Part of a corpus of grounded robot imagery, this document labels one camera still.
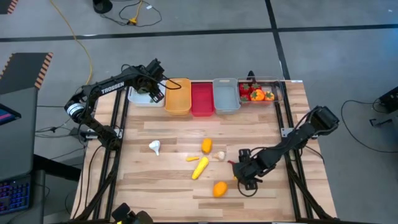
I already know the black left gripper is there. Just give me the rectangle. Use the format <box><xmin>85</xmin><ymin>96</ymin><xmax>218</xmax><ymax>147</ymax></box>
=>
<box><xmin>132</xmin><ymin>58</ymin><xmax>166</xmax><ymax>104</ymax></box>

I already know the large black mat striped edge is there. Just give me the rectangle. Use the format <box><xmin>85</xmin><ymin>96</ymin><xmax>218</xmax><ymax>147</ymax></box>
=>
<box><xmin>0</xmin><ymin>52</ymin><xmax>54</xmax><ymax>96</ymax></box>

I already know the black aluminium table frame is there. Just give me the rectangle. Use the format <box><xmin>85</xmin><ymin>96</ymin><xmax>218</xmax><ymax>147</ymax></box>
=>
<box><xmin>70</xmin><ymin>81</ymin><xmax>131</xmax><ymax>222</ymax></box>
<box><xmin>273</xmin><ymin>80</ymin><xmax>338</xmax><ymax>222</ymax></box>

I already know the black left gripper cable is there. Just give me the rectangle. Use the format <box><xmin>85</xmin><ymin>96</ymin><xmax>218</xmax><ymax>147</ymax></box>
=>
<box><xmin>160</xmin><ymin>76</ymin><xmax>183</xmax><ymax>91</ymax></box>

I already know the black device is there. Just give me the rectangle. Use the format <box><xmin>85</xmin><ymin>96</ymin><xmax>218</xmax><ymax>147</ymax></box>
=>
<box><xmin>111</xmin><ymin>202</ymin><xmax>154</xmax><ymax>224</ymax></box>

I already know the yellow power cable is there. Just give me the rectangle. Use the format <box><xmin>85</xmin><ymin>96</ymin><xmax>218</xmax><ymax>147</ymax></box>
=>
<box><xmin>49</xmin><ymin>0</ymin><xmax>94</xmax><ymax>86</ymax></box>

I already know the white plastic basket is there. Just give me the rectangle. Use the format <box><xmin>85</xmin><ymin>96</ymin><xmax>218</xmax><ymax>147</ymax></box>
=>
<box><xmin>127</xmin><ymin>78</ymin><xmax>166</xmax><ymax>108</ymax></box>

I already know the grey plastic basket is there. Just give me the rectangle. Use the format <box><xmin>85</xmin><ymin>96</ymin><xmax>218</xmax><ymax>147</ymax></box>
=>
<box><xmin>212</xmin><ymin>78</ymin><xmax>241</xmax><ymax>115</ymax></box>

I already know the black floor cable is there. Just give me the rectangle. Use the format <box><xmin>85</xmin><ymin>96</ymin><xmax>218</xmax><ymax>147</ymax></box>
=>
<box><xmin>99</xmin><ymin>0</ymin><xmax>163</xmax><ymax>27</ymax></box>
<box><xmin>340</xmin><ymin>99</ymin><xmax>398</xmax><ymax>162</ymax></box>

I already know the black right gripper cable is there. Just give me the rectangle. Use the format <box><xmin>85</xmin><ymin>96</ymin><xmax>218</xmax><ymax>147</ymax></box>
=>
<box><xmin>238</xmin><ymin>179</ymin><xmax>259</xmax><ymax>198</ymax></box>

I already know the small black mat striped edge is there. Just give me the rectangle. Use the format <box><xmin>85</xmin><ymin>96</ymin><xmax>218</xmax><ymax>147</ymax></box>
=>
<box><xmin>0</xmin><ymin>0</ymin><xmax>19</xmax><ymax>15</ymax></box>

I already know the white garlic bulb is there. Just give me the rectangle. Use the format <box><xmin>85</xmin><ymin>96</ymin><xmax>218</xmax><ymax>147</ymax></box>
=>
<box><xmin>148</xmin><ymin>139</ymin><xmax>162</xmax><ymax>156</ymax></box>

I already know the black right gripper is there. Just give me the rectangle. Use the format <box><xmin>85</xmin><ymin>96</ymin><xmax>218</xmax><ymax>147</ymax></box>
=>
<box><xmin>233</xmin><ymin>149</ymin><xmax>266</xmax><ymax>191</ymax></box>

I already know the red plastic basket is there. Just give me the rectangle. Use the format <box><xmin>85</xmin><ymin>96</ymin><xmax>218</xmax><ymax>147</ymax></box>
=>
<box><xmin>190</xmin><ymin>82</ymin><xmax>215</xmax><ymax>118</ymax></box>

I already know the computer screen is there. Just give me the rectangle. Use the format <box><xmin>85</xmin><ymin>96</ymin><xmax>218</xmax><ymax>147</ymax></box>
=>
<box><xmin>0</xmin><ymin>104</ymin><xmax>22</xmax><ymax>125</ymax></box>

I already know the black round stand base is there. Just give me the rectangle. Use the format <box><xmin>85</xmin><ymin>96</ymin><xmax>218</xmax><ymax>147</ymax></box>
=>
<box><xmin>92</xmin><ymin>0</ymin><xmax>113</xmax><ymax>14</ymax></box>

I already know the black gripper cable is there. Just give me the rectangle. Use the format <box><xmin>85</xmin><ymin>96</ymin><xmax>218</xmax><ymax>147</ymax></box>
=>
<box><xmin>238</xmin><ymin>179</ymin><xmax>259</xmax><ymax>198</ymax></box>
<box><xmin>160</xmin><ymin>76</ymin><xmax>183</xmax><ymax>91</ymax></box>

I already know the yellow plastic basket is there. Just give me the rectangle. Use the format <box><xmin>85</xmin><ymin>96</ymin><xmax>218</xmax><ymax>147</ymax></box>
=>
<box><xmin>164</xmin><ymin>78</ymin><xmax>192</xmax><ymax>116</ymax></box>

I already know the orange lemon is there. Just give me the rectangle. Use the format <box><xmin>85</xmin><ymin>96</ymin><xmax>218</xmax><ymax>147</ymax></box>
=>
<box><xmin>212</xmin><ymin>180</ymin><xmax>229</xmax><ymax>198</ymax></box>
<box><xmin>201</xmin><ymin>138</ymin><xmax>214</xmax><ymax>154</ymax></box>

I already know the grey desk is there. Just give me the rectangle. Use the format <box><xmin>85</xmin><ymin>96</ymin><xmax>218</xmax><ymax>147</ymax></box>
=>
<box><xmin>0</xmin><ymin>86</ymin><xmax>39</xmax><ymax>181</ymax></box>

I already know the clear plastic basket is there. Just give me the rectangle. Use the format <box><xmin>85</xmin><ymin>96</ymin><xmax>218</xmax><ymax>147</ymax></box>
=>
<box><xmin>238</xmin><ymin>77</ymin><xmax>285</xmax><ymax>106</ymax></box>

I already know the black equipment box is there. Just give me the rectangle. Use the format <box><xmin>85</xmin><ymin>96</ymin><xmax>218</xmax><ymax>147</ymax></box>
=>
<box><xmin>378</xmin><ymin>86</ymin><xmax>398</xmax><ymax>113</ymax></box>

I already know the backlit keyboard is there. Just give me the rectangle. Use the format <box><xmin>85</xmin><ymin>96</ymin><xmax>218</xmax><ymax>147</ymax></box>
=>
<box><xmin>0</xmin><ymin>175</ymin><xmax>32</xmax><ymax>215</ymax></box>

